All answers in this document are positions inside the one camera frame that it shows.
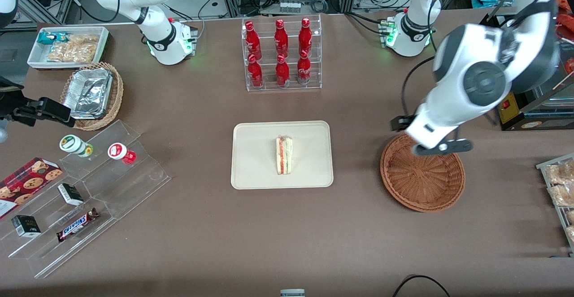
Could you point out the brown wicker basket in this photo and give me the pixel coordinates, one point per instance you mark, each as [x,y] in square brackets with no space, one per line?
[421,180]

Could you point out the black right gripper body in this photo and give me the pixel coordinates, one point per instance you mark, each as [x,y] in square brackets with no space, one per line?
[15,107]

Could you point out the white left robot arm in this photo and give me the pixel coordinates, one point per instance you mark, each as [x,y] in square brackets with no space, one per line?
[475,54]

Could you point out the red cookie box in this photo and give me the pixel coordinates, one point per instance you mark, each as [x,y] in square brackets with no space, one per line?
[27,182]

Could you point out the black food warmer cabinet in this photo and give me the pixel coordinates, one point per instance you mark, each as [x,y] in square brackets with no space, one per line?
[538,113]

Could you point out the wrapped pastry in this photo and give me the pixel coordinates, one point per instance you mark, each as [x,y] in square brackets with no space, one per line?
[561,173]
[563,195]

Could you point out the stack of foil trays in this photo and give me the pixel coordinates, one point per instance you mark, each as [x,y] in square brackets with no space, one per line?
[87,93]

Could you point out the snickers chocolate bar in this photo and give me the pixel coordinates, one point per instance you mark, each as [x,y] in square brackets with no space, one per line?
[77,225]

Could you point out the red cola bottle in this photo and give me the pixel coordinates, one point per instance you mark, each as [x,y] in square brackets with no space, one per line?
[304,68]
[255,72]
[282,70]
[281,37]
[252,39]
[305,37]

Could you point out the clear bag of crackers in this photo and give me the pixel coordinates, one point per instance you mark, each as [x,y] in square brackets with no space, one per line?
[74,50]

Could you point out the clear acrylic bottle rack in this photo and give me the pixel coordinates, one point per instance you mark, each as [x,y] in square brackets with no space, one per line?
[269,86]

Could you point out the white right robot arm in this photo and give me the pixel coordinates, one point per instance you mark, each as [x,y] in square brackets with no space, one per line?
[159,37]

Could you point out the light wicker basket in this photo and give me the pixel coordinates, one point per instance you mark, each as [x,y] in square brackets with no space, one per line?
[117,90]

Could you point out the clear acrylic tiered stand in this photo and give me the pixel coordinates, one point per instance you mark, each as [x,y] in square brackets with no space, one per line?
[130,185]

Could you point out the white rectangular snack bin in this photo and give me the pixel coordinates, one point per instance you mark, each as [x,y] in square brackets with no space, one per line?
[36,59]

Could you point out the small grey device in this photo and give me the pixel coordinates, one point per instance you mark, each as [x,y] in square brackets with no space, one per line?
[292,293]

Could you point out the red capped drink bottle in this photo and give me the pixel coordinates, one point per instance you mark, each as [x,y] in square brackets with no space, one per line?
[119,152]

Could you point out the teal snack packet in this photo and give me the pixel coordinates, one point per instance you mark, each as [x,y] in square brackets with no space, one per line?
[47,37]

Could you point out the triangle sandwich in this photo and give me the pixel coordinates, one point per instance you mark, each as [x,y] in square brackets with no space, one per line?
[284,155]

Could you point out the beige plastic tray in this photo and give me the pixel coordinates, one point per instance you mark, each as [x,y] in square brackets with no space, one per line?
[255,158]

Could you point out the small black box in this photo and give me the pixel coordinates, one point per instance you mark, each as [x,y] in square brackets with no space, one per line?
[25,226]
[70,194]

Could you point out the green capped drink bottle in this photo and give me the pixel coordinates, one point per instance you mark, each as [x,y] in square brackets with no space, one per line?
[74,145]

